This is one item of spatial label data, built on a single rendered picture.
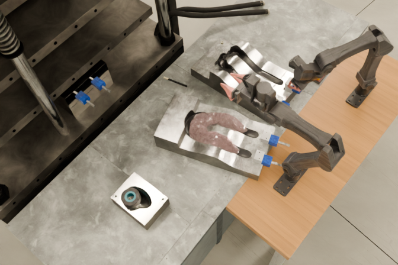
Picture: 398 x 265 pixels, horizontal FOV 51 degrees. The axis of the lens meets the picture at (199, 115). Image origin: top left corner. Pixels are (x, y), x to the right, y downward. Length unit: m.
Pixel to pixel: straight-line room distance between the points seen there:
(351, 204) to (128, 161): 1.49
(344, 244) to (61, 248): 1.64
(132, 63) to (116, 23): 0.26
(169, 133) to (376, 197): 1.52
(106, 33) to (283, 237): 1.25
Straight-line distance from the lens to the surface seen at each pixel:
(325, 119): 2.11
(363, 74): 2.08
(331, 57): 1.82
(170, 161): 1.94
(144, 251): 1.82
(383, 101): 2.25
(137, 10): 2.20
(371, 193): 2.90
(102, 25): 2.17
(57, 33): 1.84
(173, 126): 1.90
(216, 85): 2.09
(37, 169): 2.11
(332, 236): 2.73
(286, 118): 1.56
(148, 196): 1.83
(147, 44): 2.38
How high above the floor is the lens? 2.55
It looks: 59 degrees down
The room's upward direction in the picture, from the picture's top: 4 degrees counter-clockwise
